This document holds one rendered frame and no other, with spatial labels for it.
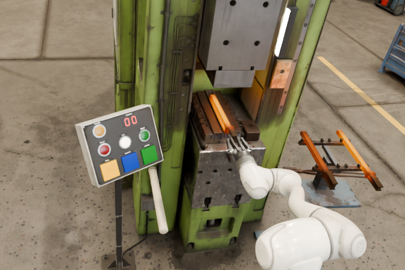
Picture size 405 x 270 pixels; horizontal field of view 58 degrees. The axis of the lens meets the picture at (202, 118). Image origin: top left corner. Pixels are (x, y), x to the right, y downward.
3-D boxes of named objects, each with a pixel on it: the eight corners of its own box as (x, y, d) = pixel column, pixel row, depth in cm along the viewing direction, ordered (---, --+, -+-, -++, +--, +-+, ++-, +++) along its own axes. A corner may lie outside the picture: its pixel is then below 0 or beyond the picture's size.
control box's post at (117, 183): (122, 270, 230) (122, 135, 168) (116, 270, 229) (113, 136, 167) (122, 264, 233) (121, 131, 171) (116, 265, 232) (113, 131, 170)
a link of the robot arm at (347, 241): (334, 200, 122) (300, 208, 117) (377, 223, 105) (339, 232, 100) (333, 237, 124) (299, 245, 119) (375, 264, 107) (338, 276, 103)
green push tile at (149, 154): (158, 159, 173) (154, 144, 172) (144, 165, 169) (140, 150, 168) (156, 159, 174) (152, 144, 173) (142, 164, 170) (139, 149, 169)
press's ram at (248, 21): (281, 70, 179) (304, -13, 157) (205, 70, 169) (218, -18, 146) (252, 35, 212) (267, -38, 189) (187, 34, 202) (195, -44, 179)
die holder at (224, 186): (250, 202, 227) (266, 147, 201) (190, 208, 217) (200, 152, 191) (225, 144, 270) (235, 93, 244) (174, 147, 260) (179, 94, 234)
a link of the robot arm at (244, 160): (255, 175, 174) (251, 167, 178) (259, 161, 168) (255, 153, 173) (237, 177, 171) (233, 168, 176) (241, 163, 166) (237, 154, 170)
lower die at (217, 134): (238, 142, 202) (241, 130, 197) (204, 144, 196) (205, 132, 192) (218, 100, 234) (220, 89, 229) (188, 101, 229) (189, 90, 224)
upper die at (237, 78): (251, 87, 181) (255, 70, 176) (213, 88, 176) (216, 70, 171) (227, 50, 214) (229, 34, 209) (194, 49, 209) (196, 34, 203)
